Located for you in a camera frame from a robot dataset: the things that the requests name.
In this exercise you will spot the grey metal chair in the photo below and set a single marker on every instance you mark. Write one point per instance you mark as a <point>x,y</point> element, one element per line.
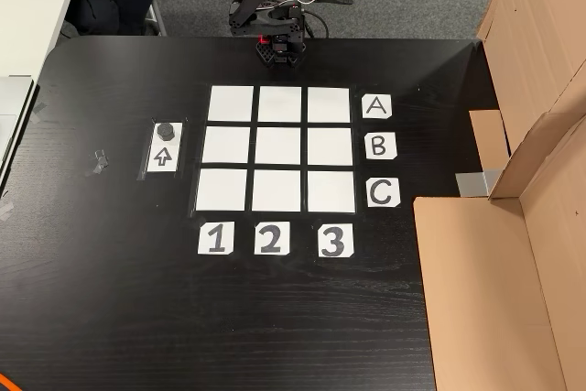
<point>158,20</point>

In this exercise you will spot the paper sheet number 3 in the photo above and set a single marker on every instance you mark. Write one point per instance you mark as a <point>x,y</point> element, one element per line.
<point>335,241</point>

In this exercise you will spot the brown cardboard panel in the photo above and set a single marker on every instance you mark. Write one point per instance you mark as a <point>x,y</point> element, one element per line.
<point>540,43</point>
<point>480,295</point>

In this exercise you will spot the white arrow paper sheet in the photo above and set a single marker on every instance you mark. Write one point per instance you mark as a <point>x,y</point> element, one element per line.
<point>164,157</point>

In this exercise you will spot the paper sheet number 2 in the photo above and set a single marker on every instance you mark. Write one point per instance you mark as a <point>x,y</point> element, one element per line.
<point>272,238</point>

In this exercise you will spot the crumpled clear tape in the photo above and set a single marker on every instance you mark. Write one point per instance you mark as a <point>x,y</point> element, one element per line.
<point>97,163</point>

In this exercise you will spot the paper sheet number 1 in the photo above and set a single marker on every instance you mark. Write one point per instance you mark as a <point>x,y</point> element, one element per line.
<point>216,238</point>

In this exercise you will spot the paper sheet letter B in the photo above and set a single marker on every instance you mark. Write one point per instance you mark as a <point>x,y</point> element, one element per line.
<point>381,146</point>

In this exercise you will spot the paper sheet letter C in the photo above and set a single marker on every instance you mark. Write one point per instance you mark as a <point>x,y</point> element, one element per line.
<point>383,193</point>

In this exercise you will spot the black hexagonal token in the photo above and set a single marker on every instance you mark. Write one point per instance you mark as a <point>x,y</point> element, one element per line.
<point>166,131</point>

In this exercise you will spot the clear tape strip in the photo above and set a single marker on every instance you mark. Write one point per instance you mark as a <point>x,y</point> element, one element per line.
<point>40,111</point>
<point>5,210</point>

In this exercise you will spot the paper sheet letter A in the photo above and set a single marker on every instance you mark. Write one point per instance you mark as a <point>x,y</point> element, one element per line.
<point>376,106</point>

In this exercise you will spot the white desk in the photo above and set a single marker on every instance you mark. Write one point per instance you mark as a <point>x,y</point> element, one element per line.
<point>27,20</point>

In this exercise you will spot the white paper grid square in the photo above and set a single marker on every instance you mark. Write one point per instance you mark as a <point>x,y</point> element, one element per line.
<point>328,105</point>
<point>231,102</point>
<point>279,103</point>
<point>278,146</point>
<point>331,192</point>
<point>226,145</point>
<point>276,191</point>
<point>221,190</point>
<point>330,146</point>

